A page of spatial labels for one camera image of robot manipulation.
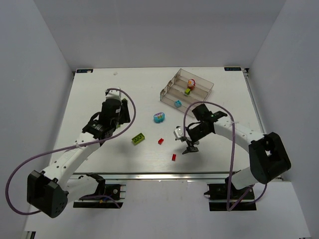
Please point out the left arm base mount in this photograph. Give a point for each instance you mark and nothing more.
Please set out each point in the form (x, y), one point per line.
(107, 195)

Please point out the right blue corner sticker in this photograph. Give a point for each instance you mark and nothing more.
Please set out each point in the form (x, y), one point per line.
(232, 69)

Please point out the lime green long lego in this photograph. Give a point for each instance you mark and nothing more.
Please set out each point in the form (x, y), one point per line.
(138, 138)

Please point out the small light blue lego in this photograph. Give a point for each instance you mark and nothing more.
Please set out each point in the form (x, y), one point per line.
(177, 104)

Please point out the small red lego piece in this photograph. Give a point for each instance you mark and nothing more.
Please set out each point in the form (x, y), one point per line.
(161, 141)

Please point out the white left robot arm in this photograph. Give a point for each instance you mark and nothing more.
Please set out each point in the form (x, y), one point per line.
(52, 189)

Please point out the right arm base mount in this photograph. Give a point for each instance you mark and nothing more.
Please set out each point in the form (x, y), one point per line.
(217, 197)

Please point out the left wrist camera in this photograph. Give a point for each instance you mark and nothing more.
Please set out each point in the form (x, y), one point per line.
(113, 94)

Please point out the red rounded lego brick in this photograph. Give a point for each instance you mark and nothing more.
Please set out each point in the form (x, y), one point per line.
(191, 84)

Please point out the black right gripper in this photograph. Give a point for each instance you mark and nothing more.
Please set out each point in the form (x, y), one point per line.
(191, 141)

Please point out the teal flower face lego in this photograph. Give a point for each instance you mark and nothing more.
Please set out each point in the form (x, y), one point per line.
(159, 117)

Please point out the clear tiered plastic organizer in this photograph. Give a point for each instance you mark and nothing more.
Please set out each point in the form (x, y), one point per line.
(184, 89)

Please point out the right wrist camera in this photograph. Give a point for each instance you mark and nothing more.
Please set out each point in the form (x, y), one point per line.
(178, 132)

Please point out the left blue corner sticker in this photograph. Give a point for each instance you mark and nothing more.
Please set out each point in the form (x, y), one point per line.
(84, 71)

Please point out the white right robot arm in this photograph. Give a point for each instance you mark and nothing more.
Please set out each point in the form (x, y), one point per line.
(268, 158)

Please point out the blue corner sticker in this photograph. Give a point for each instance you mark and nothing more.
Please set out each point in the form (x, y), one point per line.
(84, 71)
(232, 69)

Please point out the aluminium table edge rail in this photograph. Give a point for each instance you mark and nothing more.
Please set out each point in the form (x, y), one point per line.
(164, 176)

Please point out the lime green square lego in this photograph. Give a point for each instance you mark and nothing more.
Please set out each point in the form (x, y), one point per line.
(187, 91)

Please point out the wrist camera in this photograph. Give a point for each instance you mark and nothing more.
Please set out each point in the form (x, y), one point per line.
(178, 132)
(113, 94)

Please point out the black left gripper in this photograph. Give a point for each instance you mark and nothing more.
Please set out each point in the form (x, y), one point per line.
(122, 109)

